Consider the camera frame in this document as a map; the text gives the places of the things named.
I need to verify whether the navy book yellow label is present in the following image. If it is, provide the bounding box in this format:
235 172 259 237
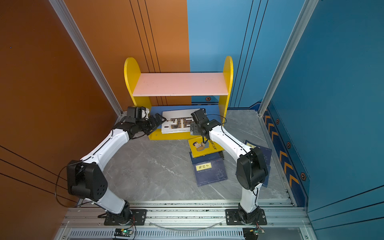
193 158 228 187

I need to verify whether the green circuit board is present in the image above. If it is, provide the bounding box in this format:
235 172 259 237
243 228 265 240
114 228 135 240

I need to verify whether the aluminium corner post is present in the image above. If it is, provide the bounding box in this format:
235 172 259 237
49 0 123 117
258 0 319 117

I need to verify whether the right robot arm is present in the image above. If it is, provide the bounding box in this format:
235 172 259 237
191 109 269 224

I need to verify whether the right aluminium corner post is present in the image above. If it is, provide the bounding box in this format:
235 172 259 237
258 0 319 117

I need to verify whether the aluminium frame rail front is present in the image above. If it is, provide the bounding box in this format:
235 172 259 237
55 199 316 240

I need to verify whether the navy book right front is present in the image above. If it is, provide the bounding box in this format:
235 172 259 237
262 165 271 188

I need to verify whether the navy book under yellow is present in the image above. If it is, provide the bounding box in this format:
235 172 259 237
189 151 224 165

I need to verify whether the left aluminium corner post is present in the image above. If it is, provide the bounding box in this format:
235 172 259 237
49 0 123 117

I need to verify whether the right green circuit board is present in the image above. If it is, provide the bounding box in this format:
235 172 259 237
243 228 265 240

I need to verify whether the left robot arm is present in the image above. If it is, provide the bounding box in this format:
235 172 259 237
66 107 167 220

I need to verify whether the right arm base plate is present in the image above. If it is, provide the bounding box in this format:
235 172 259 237
225 208 268 226

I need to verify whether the navy book right rear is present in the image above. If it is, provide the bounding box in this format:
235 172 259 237
242 139 273 166

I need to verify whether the left green circuit board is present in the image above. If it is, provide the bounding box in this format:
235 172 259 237
114 228 135 240

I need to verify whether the yellow pink blue bookshelf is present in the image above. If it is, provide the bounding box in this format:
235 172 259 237
124 56 234 140

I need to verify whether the white La Dame book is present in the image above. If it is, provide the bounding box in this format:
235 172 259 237
161 109 198 134

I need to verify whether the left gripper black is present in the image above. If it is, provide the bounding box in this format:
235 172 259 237
136 113 167 135

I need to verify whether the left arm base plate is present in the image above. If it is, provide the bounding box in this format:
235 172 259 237
104 209 148 226

